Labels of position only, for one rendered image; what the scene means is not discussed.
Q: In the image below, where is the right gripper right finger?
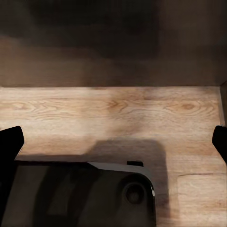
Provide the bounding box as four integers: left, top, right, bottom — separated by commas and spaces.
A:
212, 126, 227, 163

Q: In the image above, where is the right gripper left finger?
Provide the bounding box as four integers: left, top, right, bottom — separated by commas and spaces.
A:
0, 126, 25, 182

